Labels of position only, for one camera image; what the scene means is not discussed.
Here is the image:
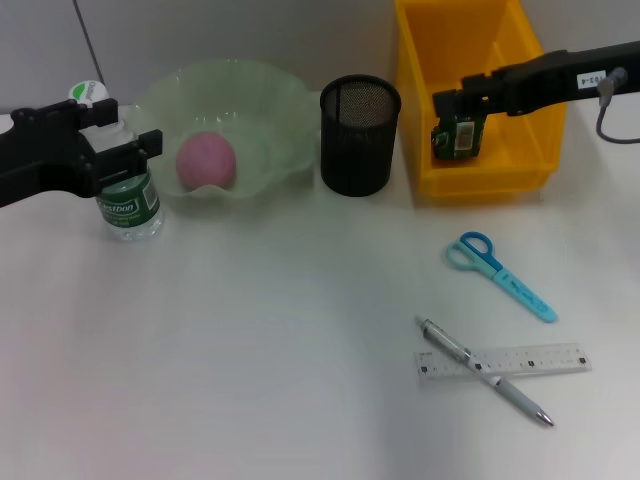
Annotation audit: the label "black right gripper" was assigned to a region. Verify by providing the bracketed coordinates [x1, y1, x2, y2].
[431, 42, 640, 121]

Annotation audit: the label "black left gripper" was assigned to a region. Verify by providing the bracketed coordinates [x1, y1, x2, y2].
[0, 98, 165, 210]

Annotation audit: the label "green plastic wrapper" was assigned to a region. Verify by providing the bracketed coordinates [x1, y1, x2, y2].
[430, 113, 486, 162]

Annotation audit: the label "clear green-label water bottle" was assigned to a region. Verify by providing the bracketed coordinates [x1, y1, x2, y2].
[67, 79, 165, 243]

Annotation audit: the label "pink peach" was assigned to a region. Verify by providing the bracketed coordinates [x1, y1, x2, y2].
[175, 131, 237, 191]

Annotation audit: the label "blue scissors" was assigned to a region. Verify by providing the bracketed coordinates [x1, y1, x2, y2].
[442, 230, 559, 325]

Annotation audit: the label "transparent plastic ruler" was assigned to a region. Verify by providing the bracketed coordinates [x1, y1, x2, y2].
[412, 341, 595, 382]

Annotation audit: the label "black mesh pen holder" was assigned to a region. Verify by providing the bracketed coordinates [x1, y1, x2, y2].
[318, 74, 403, 198]

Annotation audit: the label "translucent green fruit plate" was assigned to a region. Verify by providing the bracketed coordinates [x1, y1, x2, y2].
[132, 58, 321, 204]

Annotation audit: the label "grey clear pen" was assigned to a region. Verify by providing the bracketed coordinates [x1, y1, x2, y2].
[413, 315, 555, 429]

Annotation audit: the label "yellow plastic bin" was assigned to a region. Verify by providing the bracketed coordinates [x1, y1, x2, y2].
[393, 0, 569, 202]

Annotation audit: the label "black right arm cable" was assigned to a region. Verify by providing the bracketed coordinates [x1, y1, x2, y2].
[594, 67, 640, 146]

